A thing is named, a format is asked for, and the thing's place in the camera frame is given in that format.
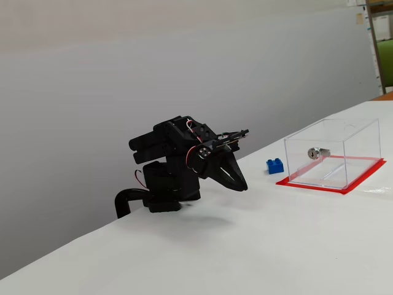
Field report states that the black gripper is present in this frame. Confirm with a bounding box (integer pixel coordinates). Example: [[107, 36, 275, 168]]
[[187, 140, 249, 193]]

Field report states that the blue lego brick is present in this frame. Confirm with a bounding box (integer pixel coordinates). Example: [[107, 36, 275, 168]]
[[265, 157, 284, 176]]

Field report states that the transparent plastic box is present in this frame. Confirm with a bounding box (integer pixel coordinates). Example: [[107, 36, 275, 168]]
[[283, 118, 382, 190]]

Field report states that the red tape outline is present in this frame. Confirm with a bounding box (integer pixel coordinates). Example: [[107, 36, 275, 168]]
[[275, 155, 386, 196]]

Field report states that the silver cam lock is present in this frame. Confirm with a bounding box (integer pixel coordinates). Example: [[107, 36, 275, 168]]
[[308, 147, 332, 160]]

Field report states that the black table clamp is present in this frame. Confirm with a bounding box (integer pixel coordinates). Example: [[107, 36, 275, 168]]
[[114, 187, 151, 219]]

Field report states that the brown wooden table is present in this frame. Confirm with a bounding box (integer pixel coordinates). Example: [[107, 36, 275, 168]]
[[370, 90, 393, 102]]

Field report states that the green panel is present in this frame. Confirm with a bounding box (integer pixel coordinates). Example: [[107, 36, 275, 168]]
[[376, 39, 393, 87]]

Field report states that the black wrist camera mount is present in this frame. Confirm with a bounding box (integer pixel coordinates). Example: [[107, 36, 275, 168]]
[[213, 128, 250, 152]]

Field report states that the red white wrist wire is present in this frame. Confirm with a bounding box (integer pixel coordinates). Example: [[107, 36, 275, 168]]
[[185, 145, 200, 171]]

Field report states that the red white base wire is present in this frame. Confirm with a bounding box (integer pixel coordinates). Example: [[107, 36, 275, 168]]
[[134, 170, 148, 189]]

